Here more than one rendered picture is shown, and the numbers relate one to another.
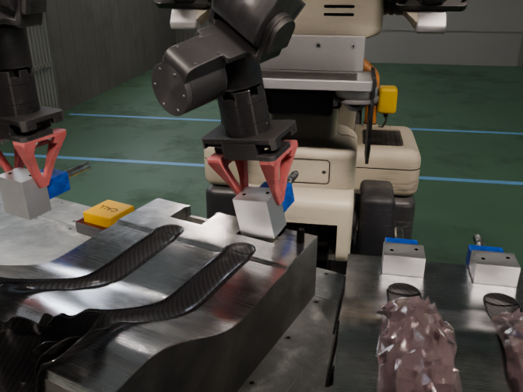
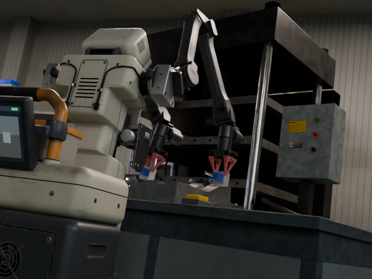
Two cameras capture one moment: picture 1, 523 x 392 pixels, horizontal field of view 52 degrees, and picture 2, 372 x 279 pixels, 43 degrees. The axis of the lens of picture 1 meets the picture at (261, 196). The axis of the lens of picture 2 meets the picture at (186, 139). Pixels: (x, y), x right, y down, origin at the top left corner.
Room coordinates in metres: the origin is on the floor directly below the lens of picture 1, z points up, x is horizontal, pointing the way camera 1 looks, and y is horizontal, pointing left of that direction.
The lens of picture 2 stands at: (2.55, 0.55, 0.68)
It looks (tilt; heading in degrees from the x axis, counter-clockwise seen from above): 11 degrees up; 192
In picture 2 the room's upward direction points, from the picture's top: 9 degrees clockwise
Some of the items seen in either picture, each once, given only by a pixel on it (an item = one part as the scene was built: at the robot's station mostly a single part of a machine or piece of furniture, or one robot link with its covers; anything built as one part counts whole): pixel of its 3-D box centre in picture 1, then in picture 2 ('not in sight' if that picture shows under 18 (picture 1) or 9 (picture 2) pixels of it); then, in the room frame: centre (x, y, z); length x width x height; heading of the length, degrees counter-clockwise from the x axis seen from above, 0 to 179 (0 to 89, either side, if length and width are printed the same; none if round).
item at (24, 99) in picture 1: (13, 96); (223, 146); (0.66, 0.31, 1.06); 0.10 x 0.07 x 0.07; 61
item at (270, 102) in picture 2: not in sight; (220, 119); (-0.66, 0.09, 1.51); 1.10 x 0.70 x 0.05; 61
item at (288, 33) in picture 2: not in sight; (219, 84); (-0.61, 0.06, 1.75); 1.30 x 0.84 x 0.61; 61
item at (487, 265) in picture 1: (485, 258); not in sight; (0.61, -0.29, 0.85); 0.13 x 0.05 x 0.05; 169
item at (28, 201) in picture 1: (53, 180); (214, 176); (0.69, 0.29, 0.93); 0.13 x 0.05 x 0.05; 151
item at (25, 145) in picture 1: (30, 152); (218, 164); (0.66, 0.30, 0.99); 0.07 x 0.07 x 0.09; 61
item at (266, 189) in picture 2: not in sight; (209, 190); (-0.65, 0.08, 1.01); 1.10 x 0.74 x 0.05; 61
